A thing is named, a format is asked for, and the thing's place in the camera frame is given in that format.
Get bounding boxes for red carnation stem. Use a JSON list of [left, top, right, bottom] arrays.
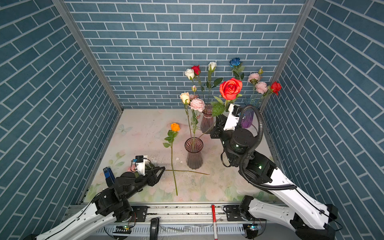
[[197, 77, 244, 140]]

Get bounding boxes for pink carnation spray stem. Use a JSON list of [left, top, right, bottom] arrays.
[[248, 68, 269, 106]]

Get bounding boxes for aluminium mounting rail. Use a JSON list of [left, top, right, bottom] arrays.
[[68, 202, 304, 226]]

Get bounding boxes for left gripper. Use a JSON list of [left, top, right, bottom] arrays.
[[123, 166, 167, 202]]

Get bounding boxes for dark purple glass vase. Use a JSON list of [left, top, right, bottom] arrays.
[[185, 138, 204, 170]]

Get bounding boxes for pink glass vase with ribbon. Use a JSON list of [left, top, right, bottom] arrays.
[[200, 104, 215, 134]]

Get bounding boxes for pale pink bud spray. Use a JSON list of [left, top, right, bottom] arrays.
[[179, 84, 207, 151]]

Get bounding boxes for purple blue gradient vase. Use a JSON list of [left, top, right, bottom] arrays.
[[242, 99, 261, 129]]

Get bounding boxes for white rose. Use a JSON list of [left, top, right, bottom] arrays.
[[184, 68, 203, 100], [206, 62, 223, 102]]

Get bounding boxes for orange rose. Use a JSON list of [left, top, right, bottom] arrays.
[[163, 123, 180, 195]]

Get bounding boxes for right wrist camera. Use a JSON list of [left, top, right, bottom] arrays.
[[224, 104, 243, 131]]

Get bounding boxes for blue rose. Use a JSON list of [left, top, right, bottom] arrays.
[[230, 58, 245, 81]]

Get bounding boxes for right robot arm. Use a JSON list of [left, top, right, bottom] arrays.
[[210, 114, 338, 240]]

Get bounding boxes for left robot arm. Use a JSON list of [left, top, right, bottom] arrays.
[[24, 167, 166, 240]]

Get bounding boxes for blue black handheld device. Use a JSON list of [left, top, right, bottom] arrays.
[[103, 167, 116, 187]]

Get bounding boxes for pink rose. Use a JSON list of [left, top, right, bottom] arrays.
[[165, 170, 210, 176]]

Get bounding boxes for red white marker pen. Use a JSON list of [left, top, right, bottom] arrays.
[[211, 205, 218, 240]]

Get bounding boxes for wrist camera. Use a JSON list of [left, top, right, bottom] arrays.
[[131, 155, 149, 176], [224, 104, 243, 131]]

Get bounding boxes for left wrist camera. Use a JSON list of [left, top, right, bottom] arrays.
[[131, 155, 149, 176]]

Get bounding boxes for red rose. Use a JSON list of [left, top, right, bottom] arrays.
[[191, 66, 208, 104], [263, 82, 282, 99]]

